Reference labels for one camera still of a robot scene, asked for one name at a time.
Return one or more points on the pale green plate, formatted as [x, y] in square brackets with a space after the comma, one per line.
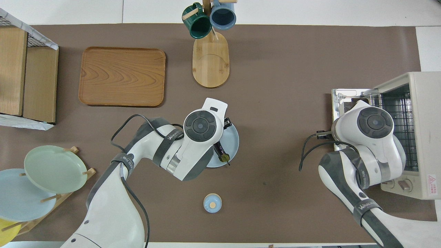
[55, 168]

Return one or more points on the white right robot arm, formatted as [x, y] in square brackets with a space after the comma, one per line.
[375, 151]

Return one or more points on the grey oven knob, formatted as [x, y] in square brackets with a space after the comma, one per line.
[388, 183]
[404, 185]

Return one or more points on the wooden plate rack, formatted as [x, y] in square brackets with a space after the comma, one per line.
[60, 199]

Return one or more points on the blue mug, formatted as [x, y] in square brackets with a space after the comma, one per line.
[223, 17]

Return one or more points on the cream toaster oven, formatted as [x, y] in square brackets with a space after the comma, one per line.
[427, 120]

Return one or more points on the brown table mat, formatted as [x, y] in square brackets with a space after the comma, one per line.
[275, 69]

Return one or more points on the light blue ceramic plate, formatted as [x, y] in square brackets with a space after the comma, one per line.
[17, 199]
[231, 141]

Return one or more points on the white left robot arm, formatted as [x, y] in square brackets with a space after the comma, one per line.
[113, 213]

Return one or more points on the dark green mug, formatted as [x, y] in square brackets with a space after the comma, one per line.
[198, 26]

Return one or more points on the yellow plate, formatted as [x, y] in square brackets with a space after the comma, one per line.
[7, 234]

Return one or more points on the wooden mug tree stand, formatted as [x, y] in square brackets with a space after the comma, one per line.
[211, 65]

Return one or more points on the wooden serving tray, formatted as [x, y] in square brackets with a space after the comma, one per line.
[120, 77]

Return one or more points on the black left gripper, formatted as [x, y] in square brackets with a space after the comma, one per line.
[227, 123]

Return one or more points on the dark purple eggplant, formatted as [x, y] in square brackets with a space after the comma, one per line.
[224, 157]

